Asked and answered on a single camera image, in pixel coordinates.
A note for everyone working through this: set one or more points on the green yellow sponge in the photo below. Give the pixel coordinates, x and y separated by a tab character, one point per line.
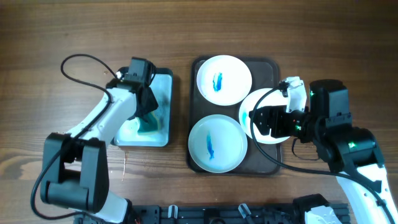
148	124

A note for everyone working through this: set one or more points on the grey-white plate bottom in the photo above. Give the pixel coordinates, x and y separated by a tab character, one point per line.
217	143

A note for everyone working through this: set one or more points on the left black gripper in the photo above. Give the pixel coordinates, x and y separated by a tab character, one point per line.
153	104

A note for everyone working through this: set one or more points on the white plate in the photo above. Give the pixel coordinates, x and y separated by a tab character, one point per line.
224	80
274	99

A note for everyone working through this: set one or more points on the dark tray with water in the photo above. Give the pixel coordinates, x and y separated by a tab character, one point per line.
127	135

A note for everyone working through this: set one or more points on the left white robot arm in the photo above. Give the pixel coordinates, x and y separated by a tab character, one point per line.
75	167

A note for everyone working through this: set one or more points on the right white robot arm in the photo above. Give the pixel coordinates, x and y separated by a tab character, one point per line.
352	154

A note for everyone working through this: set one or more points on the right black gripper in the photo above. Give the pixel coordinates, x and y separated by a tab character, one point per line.
278	113

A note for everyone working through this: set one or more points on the white plate top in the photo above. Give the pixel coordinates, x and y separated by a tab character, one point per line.
224	80

